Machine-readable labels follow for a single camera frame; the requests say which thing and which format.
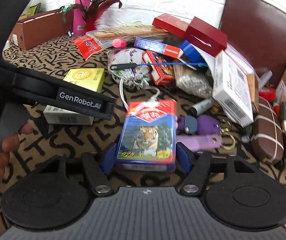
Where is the blue tiger card box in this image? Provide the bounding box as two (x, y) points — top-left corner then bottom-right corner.
(115, 99), (176, 172)

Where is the person left hand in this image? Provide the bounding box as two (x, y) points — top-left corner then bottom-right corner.
(0, 121), (33, 177)

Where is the brown long box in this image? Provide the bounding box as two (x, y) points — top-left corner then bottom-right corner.
(11, 9), (73, 50)

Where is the grey marker pen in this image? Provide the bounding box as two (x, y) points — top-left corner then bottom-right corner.
(187, 98), (216, 116)

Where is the yellow white medicine box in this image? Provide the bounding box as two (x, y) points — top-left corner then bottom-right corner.
(43, 68), (104, 126)

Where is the brown plaid glasses case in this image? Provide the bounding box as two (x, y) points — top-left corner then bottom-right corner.
(250, 96), (284, 165)

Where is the red snack packet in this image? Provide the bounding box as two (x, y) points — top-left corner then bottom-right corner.
(74, 35), (103, 60)

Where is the white barcode box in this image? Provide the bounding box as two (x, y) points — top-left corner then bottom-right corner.
(212, 51), (254, 127)

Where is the bag of white beads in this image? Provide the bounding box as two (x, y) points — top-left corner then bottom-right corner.
(173, 65), (212, 99)

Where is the dark red feather toy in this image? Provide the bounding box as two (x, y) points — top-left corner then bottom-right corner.
(57, 0), (122, 32)

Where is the red card box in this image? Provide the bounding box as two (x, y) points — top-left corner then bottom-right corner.
(142, 50), (175, 86)

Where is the red tape roll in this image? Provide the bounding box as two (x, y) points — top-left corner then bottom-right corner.
(259, 87), (276, 102)

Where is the pink bottle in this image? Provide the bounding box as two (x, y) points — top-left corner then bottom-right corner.
(72, 0), (92, 35)

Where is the gold small carton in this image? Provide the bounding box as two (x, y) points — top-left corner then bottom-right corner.
(247, 73), (259, 114)

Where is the blue tape roll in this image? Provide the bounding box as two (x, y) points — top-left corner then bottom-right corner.
(178, 40), (208, 70)

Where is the translucent white tube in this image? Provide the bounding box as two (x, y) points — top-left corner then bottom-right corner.
(258, 70), (273, 90)

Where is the wooden sticks packet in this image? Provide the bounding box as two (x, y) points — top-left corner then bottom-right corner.
(86, 22), (168, 40)

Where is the clear zip bag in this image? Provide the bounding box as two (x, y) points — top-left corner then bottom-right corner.
(225, 43), (255, 75)

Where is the blue red slim box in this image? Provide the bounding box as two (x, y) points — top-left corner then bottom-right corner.
(134, 37), (183, 59)

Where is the dark red gift box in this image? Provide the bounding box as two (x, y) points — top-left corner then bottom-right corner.
(184, 17), (227, 57)

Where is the red flat box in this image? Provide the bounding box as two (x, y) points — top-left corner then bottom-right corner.
(152, 14), (189, 40)

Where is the purple strap keychain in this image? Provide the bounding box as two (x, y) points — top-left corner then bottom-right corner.
(176, 134), (223, 151)

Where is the gold key ring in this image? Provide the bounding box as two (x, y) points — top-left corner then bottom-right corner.
(218, 118), (237, 151)

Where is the white drawstring cord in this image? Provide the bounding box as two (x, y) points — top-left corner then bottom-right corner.
(118, 77), (162, 113)

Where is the black blue lanyard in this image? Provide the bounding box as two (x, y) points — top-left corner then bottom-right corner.
(109, 61), (209, 71)

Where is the floral drawstring pouch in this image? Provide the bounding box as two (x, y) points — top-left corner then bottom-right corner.
(107, 47), (151, 89)

